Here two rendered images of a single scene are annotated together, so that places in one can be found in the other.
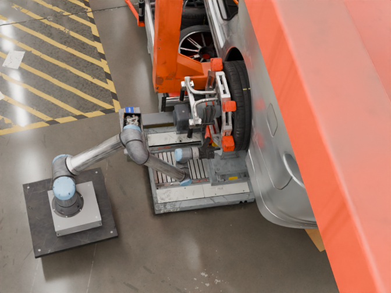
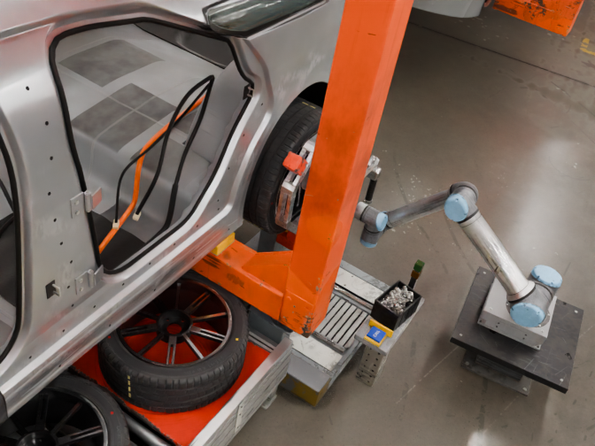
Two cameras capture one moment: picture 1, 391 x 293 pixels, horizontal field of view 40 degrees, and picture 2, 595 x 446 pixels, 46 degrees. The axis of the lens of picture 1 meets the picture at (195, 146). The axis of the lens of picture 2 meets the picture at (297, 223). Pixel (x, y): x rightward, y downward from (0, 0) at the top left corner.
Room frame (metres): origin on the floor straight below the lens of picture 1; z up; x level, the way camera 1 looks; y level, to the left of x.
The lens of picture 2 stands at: (4.37, 1.72, 2.91)
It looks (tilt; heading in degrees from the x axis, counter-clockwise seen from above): 41 degrees down; 223
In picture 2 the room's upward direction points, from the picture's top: 12 degrees clockwise
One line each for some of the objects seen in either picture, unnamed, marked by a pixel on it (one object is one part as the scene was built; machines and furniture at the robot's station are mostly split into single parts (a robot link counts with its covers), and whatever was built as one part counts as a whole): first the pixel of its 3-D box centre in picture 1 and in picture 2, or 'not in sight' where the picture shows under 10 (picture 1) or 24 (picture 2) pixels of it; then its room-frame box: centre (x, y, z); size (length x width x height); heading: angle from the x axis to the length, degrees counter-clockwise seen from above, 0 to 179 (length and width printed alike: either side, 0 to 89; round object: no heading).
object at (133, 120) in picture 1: (132, 127); (396, 304); (2.32, 0.51, 0.51); 0.20 x 0.14 x 0.13; 10
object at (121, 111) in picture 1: (132, 130); (390, 318); (2.34, 0.52, 0.44); 0.43 x 0.17 x 0.03; 19
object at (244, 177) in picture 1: (226, 156); not in sight; (2.45, -0.27, 0.13); 0.50 x 0.36 x 0.10; 19
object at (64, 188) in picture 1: (64, 190); (541, 286); (1.65, 0.85, 0.59); 0.17 x 0.15 x 0.18; 19
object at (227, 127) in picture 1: (217, 107); (313, 180); (2.39, -0.11, 0.85); 0.54 x 0.07 x 0.54; 19
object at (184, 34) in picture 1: (205, 60); (173, 335); (3.25, 0.04, 0.39); 0.66 x 0.66 x 0.24
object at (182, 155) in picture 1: (183, 154); (374, 219); (2.09, 0.08, 0.62); 0.12 x 0.09 x 0.10; 109
